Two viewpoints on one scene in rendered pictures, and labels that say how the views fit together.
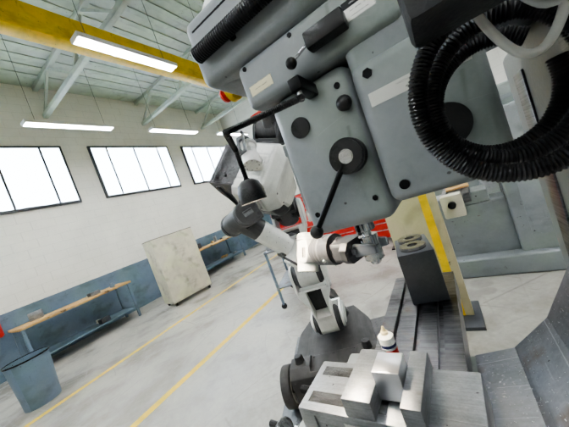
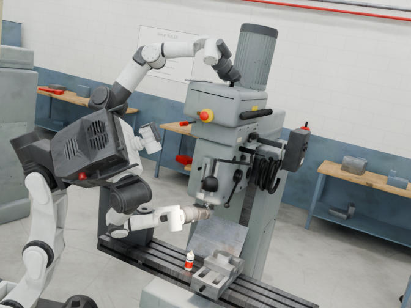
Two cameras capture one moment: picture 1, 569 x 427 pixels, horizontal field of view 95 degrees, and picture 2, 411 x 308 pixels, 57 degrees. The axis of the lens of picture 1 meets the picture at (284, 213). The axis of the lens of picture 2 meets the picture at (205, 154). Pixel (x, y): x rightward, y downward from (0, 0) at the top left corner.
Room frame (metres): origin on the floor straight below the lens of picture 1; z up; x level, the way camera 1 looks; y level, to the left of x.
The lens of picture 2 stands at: (1.02, 1.63, 1.99)
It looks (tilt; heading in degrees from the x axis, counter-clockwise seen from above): 14 degrees down; 260
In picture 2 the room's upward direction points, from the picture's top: 11 degrees clockwise
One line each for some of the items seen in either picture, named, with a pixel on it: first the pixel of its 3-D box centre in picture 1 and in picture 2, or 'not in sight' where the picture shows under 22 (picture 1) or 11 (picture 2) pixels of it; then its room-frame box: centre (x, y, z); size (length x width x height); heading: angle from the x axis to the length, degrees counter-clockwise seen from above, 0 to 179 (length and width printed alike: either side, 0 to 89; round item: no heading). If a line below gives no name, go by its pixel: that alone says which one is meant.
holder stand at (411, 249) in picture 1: (418, 265); (134, 222); (0.99, -0.42, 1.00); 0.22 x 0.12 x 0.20; 158
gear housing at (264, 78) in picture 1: (327, 63); (225, 128); (0.61, -0.21, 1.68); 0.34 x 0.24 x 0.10; 58
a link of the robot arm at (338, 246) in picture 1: (342, 249); (194, 213); (0.71, -0.12, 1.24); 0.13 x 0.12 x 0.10; 129
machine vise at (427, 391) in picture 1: (385, 396); (219, 269); (0.52, -0.07, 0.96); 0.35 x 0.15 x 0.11; 56
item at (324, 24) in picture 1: (314, 43); (251, 137); (0.49, -0.16, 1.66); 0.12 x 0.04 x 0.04; 58
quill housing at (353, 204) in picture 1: (341, 155); (214, 168); (0.63, -0.18, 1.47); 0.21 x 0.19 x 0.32; 148
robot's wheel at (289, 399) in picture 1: (290, 385); not in sight; (1.32, 0.27, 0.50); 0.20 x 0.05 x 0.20; 169
